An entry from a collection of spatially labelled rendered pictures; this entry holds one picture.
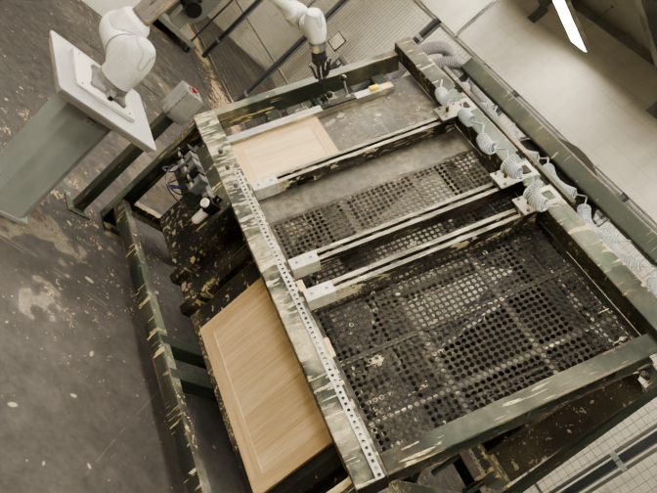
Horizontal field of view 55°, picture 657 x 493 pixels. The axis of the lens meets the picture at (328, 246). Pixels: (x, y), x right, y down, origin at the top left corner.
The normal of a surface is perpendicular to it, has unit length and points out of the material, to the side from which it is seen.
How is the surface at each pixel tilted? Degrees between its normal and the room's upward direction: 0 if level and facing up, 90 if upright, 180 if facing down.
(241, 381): 90
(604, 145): 90
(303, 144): 60
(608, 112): 90
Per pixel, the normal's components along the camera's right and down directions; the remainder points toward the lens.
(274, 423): -0.55, -0.37
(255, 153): -0.10, -0.63
